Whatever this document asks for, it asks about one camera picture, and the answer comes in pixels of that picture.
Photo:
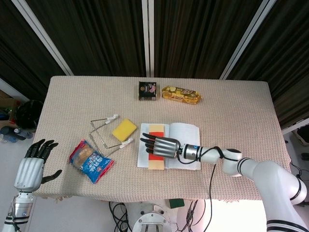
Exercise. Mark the yellow cracker package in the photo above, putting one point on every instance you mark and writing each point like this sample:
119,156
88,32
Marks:
181,94

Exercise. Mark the blue water bottles pack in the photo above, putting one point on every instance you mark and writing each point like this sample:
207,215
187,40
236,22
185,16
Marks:
14,135

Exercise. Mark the white paper card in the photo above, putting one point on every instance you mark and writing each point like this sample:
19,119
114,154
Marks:
157,129

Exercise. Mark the brown cardboard box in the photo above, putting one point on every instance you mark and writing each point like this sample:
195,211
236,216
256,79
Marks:
6,106

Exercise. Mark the green block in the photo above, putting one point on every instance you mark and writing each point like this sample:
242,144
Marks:
176,203

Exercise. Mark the black curtain panel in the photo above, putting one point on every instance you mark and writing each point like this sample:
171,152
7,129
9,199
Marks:
285,60
198,36
17,48
96,33

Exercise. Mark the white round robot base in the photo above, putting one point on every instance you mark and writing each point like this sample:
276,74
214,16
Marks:
152,218

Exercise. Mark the black round helmet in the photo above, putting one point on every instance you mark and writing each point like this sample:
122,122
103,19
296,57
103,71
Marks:
27,114

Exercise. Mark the yellow sponge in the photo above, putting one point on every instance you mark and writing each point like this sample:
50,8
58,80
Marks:
124,130

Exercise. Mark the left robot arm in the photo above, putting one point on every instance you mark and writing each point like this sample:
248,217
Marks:
19,210

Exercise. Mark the blue red snack bag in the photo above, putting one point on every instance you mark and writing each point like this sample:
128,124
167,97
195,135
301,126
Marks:
93,164

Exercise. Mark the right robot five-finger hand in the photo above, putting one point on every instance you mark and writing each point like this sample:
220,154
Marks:
165,147

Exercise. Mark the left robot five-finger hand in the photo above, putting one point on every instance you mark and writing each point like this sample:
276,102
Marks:
27,172

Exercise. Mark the beige woven tablecloth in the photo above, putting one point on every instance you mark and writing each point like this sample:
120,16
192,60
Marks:
96,101

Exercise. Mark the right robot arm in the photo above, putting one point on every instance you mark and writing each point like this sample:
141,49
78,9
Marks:
265,176

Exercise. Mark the open lined notebook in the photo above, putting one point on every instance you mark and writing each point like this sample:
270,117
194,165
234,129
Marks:
183,133

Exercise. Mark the small black box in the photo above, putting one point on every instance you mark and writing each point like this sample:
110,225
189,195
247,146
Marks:
147,91

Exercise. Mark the black bin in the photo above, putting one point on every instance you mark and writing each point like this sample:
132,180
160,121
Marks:
303,135

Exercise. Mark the white frame pole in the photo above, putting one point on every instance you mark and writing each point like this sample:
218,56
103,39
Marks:
43,36
248,38
148,36

